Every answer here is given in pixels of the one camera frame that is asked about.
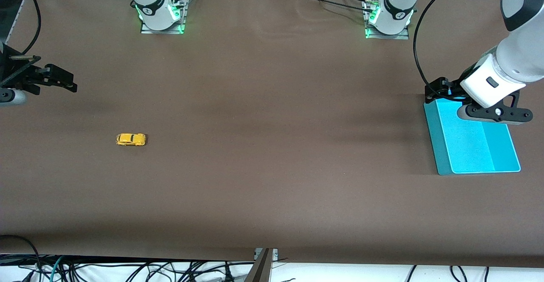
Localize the yellow beetle toy car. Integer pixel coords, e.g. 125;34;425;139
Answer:
116;133;147;147

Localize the teal plastic storage bin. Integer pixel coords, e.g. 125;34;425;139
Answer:
424;97;521;176

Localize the brown table cover sheet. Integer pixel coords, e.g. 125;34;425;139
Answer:
0;0;544;269

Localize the dark metal beam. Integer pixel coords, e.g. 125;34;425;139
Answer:
245;248;273;282

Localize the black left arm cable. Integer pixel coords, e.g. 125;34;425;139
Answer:
414;0;474;100

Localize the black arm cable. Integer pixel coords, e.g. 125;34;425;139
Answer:
21;0;42;55
414;0;474;100

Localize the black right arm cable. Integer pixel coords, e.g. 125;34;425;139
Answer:
21;0;42;55

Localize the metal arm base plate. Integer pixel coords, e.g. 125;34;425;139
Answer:
140;0;186;35
365;0;410;40

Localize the thick black looped cable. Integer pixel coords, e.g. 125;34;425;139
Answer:
0;234;41;271

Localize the teal cable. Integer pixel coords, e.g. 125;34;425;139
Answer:
48;256;65;282

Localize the silver corner bracket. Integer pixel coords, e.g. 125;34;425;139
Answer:
254;248;279;262

